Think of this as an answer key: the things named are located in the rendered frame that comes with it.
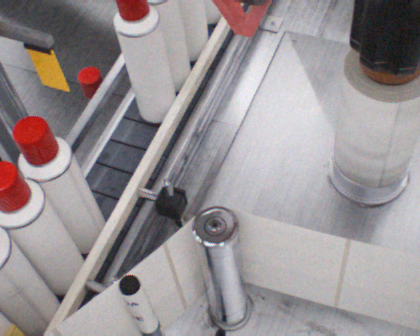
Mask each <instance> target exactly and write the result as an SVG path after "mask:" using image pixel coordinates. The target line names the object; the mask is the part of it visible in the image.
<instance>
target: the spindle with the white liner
mask: <svg viewBox="0 0 420 336"><path fill-rule="evenodd" d="M349 44H350V47H351V48H352V49H351V50H350V51H349V53H348V54H347V57H346V59H345V60H344V74H343V81H342V84H341V94H340V105H339V108H338V118H337V128H336V136H335V144H334V146H333V151H332V159H331V161H330V168H329V173H330V180H331V181H332V183H333V185H334V187H335V188H336V190H338V192H339V193H341V194H342V195H343V196H345V197H346V198H348V199H349V200H351V201H354V202H357V203H359V204H368V205H374V204H383V203H386V202H388V201H391V200H392V199H394V198H396V197H397V196H398V195H399V193H401V192H402V190H403V189H404V188H405V185H406V183H407V172H408V171H409V170H410V164H411V157H412V155H413V151H414V148H415V145H416V140H417V138H418V134H419V132H420V0H354V3H353V9H352V20H351V26H350V32H349Z"/></svg>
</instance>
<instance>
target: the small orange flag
mask: <svg viewBox="0 0 420 336"><path fill-rule="evenodd" d="M24 48H25V49H27V52H28V53H29V55H30V57H31V59H32V63H33V64H34V65H35V68H36V70H37V71H38V75H39V76H40V79H41V81H42V82H43V85H46V86H51V87H53V88H56V89H61V90H64V91H67V92H69V91H70V90H69V86H68V85H67V81H66V80H65V78H64V75H63V73H62V71H61V68H60V66H59V63H58V61H57V59H56V55H55V54H54V52H53V51H54V48H53V47H52V46H51V47H50V48H49V49H47V48H44V47H38V46H35V45H33V44H27V43H24Z"/></svg>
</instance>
